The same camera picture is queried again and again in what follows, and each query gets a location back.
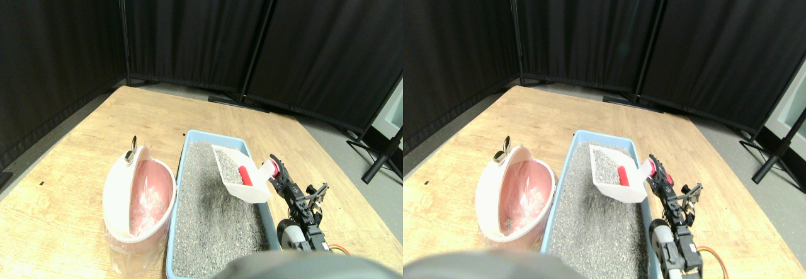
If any white scoop with red handle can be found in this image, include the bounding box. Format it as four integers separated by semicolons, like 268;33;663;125
211;144;282;204
589;144;673;204

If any blue litter tray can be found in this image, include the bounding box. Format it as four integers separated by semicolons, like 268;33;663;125
540;130;662;279
166;130;282;279

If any black curtain stand foot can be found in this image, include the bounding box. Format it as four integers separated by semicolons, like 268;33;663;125
601;94;666;113
208;94;272;113

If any white shelf unit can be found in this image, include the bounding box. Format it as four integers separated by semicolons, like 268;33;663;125
372;87;403;141
765;71;806;144

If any black curtain stand pole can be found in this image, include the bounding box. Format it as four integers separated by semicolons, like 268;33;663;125
239;0;284;101
507;0;527;86
633;0;678;101
116;0;133;88

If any white bin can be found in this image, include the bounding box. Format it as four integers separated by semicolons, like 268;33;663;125
475;136;556;256
102;136;177;275

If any thick black stand pole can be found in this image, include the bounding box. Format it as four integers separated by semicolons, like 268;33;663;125
362;125;403;184
752;106;806;184

